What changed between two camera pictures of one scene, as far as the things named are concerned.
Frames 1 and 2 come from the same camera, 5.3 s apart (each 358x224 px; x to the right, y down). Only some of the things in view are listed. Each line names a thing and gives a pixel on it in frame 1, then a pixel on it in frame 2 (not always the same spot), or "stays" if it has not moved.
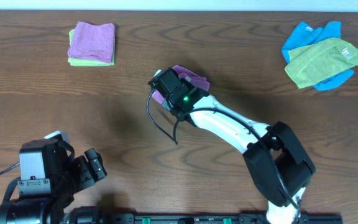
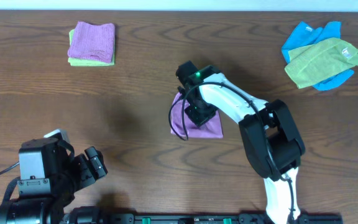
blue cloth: [304, 34] stays
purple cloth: [197, 81] -> [211, 128]
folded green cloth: [85, 63] stays
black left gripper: [93, 164] stays
